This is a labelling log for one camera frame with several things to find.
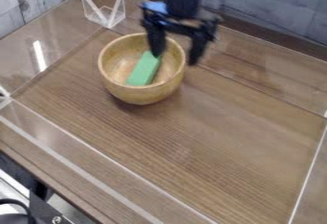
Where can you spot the green rectangular block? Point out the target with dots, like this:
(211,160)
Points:
(144,70)

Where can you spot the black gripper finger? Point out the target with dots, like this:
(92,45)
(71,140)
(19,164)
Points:
(155,41)
(198,47)

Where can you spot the black metal table mount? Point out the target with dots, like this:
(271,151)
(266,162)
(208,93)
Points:
(44,213)

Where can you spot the wooden bowl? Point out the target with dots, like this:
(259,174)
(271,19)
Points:
(118,59)

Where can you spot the clear acrylic corner bracket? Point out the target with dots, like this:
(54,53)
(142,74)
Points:
(104,16)

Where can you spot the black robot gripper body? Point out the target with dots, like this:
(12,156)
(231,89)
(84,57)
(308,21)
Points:
(180,17)

